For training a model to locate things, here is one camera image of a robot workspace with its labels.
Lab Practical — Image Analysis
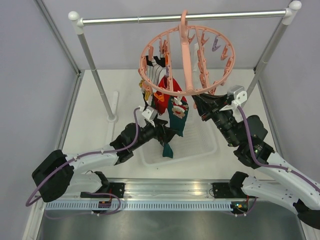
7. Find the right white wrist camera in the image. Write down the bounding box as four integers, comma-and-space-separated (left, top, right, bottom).
220, 85, 248, 111

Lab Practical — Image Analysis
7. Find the metal clothes rack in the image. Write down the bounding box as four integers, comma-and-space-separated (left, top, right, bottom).
68, 0, 302, 122

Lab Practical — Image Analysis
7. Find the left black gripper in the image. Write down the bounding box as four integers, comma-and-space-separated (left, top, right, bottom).
130, 117, 179, 150

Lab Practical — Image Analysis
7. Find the purple clothes peg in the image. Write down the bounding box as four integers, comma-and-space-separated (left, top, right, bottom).
211, 35, 220, 52

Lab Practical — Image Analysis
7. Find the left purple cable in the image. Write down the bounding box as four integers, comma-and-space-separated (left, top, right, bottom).
25, 107, 141, 221

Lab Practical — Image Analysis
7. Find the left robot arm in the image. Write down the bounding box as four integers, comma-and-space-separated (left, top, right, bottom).
26, 118, 178, 206

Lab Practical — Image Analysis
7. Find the teal sock front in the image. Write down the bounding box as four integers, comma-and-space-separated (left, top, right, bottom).
162, 143, 174, 159

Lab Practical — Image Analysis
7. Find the red sock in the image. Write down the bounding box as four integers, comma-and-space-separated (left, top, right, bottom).
152, 75, 183, 116

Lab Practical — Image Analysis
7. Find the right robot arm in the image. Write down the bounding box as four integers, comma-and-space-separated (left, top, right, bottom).
192, 91, 320, 229

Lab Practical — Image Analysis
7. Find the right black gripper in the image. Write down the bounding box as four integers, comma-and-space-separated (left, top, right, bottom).
191, 90, 240, 147

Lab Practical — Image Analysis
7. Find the white plastic basket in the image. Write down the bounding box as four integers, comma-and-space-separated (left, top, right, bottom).
137, 108, 218, 167

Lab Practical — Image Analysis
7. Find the black white striped sock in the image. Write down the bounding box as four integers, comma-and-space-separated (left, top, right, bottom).
145, 54, 166, 85

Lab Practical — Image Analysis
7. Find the teal reindeer sock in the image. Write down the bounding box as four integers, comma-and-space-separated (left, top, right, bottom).
167, 96, 189, 137

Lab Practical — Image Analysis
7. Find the green patterned sock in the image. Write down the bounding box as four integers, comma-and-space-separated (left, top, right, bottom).
141, 87, 153, 106

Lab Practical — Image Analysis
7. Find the purple cable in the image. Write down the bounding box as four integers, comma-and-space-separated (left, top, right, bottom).
25, 107, 141, 221
237, 104, 320, 193

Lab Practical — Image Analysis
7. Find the white slotted cable duct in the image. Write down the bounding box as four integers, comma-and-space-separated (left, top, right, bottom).
45, 200, 233, 211

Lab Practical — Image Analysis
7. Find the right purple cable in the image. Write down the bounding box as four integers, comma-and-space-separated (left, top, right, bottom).
237, 104, 320, 193

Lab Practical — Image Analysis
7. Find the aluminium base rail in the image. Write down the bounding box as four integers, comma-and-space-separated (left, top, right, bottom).
108, 178, 229, 201

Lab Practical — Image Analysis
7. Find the pink round clip hanger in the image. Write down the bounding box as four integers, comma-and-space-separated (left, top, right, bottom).
138, 10, 236, 96

